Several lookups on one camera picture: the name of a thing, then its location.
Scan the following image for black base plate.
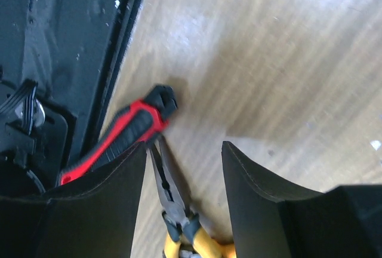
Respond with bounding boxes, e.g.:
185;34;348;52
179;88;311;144
1;0;142;197

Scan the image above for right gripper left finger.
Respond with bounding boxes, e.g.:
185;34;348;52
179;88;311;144
1;143;146;257

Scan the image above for red black utility knife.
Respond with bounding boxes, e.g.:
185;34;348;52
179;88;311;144
57;84;178;186

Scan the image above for yellow black cutters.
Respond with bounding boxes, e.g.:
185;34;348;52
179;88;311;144
149;135;236;257

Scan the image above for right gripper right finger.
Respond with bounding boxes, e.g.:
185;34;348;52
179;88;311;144
221;141;381;257

